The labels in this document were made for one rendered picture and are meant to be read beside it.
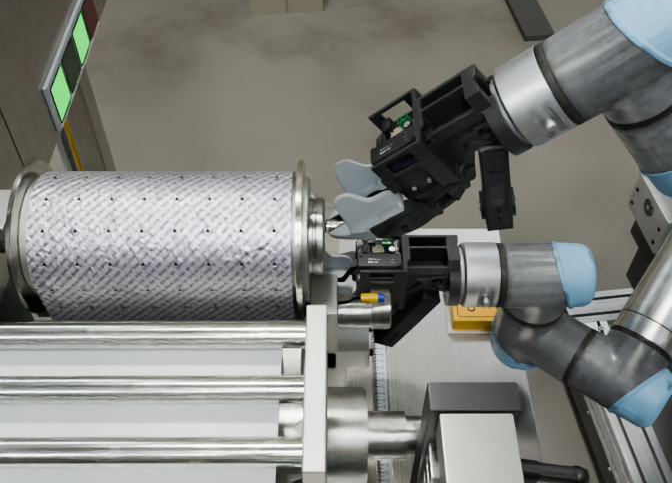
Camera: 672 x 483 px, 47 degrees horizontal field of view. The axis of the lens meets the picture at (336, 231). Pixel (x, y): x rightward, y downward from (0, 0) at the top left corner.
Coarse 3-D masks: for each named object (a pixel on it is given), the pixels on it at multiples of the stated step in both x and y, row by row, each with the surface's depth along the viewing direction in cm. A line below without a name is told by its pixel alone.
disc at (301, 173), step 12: (300, 168) 70; (300, 180) 69; (300, 192) 68; (300, 204) 68; (300, 216) 67; (300, 228) 67; (300, 240) 67; (300, 252) 67; (300, 264) 68; (300, 276) 68; (300, 288) 69; (300, 300) 70; (300, 312) 73
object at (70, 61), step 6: (72, 48) 103; (66, 54) 101; (72, 54) 103; (66, 60) 101; (72, 60) 103; (66, 66) 101; (72, 66) 103; (78, 66) 106; (66, 72) 101; (72, 72) 103; (78, 72) 106; (72, 78) 103; (72, 84) 103; (72, 90) 103
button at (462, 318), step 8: (456, 312) 108; (464, 312) 108; (472, 312) 108; (480, 312) 108; (488, 312) 108; (456, 320) 107; (464, 320) 107; (472, 320) 107; (480, 320) 107; (488, 320) 107; (456, 328) 109; (464, 328) 109; (472, 328) 109; (480, 328) 109; (488, 328) 109
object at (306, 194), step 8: (32, 184) 71; (304, 184) 71; (304, 192) 70; (24, 200) 70; (304, 200) 70; (24, 208) 69; (304, 208) 69; (24, 216) 69; (304, 216) 69; (24, 224) 69; (304, 224) 69; (24, 232) 69; (304, 232) 69; (24, 240) 69; (304, 240) 69; (24, 248) 69; (304, 248) 69; (24, 256) 69; (304, 256) 69; (24, 264) 69; (304, 264) 69; (24, 272) 70; (304, 272) 70; (304, 280) 70; (32, 288) 71; (304, 288) 71
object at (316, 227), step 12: (312, 204) 72; (324, 204) 73; (312, 216) 71; (324, 216) 71; (312, 228) 71; (324, 228) 71; (312, 240) 71; (324, 240) 71; (312, 252) 71; (324, 252) 71; (312, 264) 72; (324, 264) 72
